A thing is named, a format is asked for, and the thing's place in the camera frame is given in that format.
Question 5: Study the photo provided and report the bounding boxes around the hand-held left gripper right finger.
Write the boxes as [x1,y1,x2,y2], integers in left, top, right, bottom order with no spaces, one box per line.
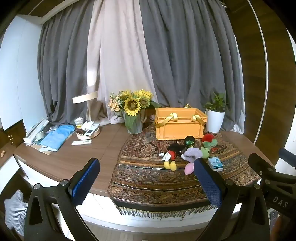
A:
[193,158,271,241]

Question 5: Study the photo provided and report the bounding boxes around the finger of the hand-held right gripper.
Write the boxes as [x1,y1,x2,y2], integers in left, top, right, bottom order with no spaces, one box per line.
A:
[248,152,276,186]

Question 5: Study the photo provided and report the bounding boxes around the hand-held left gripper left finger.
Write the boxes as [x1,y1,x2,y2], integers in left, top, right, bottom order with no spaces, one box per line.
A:
[24,158,101,241]

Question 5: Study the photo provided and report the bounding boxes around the red and green furry plush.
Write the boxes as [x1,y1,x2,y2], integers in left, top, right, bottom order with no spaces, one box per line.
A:
[202,134,218,149]

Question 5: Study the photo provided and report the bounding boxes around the black plush with green face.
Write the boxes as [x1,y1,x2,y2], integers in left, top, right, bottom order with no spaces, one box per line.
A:
[184,136,196,149]

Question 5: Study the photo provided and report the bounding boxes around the orange basket with yellow handles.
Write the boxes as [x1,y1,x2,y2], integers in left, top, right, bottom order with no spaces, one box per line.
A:
[154,104,208,140]

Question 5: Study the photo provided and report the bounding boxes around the blue and white tissue packet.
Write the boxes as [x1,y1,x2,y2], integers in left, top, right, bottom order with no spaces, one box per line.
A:
[207,157,224,172]

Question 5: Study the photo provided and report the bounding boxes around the pink egg plush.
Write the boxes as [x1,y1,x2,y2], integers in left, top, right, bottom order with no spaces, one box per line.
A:
[184,162,195,175]

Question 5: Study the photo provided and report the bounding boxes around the purple shell plush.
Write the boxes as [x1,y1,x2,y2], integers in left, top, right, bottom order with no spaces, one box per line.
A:
[181,148,202,163]

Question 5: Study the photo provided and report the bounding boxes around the white remote control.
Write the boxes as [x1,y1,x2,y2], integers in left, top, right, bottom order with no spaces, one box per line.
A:
[71,139,93,146]

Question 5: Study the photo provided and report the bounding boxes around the white sheer curtain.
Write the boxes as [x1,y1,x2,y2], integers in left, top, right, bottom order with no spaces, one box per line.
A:
[232,123,245,135]

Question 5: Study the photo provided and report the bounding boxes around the round wooden tray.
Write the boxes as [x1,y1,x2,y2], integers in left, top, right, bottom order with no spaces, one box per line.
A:
[76,126,101,140]

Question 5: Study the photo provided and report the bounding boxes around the mouse plush toy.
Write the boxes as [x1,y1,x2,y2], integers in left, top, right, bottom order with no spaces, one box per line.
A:
[159,143,185,171]

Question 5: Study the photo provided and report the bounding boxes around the white handheld device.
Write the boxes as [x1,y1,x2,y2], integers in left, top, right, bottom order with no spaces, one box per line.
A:
[84,124,100,136]

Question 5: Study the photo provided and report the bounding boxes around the blue cloth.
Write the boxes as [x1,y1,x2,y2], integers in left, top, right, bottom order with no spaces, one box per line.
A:
[40,125,77,151]

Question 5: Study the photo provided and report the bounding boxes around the patterned fringed table cloth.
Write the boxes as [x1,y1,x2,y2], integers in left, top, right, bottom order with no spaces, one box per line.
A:
[108,124,262,220]

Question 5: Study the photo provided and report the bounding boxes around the white plant pot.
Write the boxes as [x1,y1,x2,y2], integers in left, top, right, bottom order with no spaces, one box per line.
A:
[205,109,225,133]

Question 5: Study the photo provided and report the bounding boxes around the white foam strips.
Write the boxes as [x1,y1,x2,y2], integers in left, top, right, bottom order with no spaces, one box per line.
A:
[23,119,49,144]

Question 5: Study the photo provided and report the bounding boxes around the grey-green ribbed vase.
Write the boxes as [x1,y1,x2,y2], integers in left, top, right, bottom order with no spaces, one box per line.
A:
[124,111,146,134]

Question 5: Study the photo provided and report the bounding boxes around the striped cloth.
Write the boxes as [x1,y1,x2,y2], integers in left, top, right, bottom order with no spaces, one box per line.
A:
[4,190,31,233]

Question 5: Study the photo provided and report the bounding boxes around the green potted plant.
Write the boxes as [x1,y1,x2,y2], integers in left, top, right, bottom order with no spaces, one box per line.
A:
[203,91,228,113]

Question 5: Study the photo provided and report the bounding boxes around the peach flower bunch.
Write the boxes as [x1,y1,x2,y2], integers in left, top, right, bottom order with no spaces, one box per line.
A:
[108,92,124,113]

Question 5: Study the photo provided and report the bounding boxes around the sunflower bouquet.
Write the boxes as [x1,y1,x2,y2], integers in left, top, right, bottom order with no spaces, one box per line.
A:
[119,89,160,133]

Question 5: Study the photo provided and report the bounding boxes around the grey curtain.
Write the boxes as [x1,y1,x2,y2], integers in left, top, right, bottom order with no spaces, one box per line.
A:
[139,0,246,135]
[38,0,102,124]

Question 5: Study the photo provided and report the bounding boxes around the beige curtain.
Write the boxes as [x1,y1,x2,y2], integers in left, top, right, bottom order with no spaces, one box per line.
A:
[86,0,161,127]

